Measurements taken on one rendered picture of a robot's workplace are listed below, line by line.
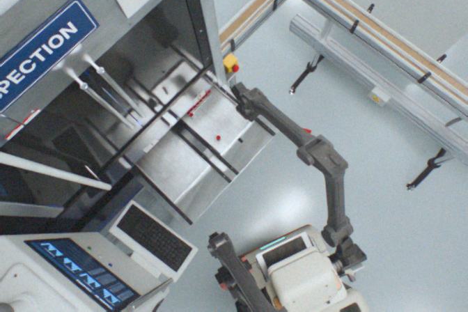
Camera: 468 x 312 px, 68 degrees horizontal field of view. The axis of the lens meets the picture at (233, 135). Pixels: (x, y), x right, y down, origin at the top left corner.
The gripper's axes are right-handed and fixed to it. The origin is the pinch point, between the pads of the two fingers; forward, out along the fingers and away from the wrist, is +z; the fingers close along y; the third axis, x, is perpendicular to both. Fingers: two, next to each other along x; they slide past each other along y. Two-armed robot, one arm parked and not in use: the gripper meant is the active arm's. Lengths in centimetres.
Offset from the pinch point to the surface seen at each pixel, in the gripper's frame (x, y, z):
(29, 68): 45, 29, -85
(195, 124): 17.9, 21.5, 21.8
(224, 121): 6.0, 10.8, 21.5
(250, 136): 2.9, -5.1, 21.2
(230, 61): -17.2, 27.5, 7.5
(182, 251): 70, -19, 25
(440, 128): -87, -84, 52
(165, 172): 47, 15, 21
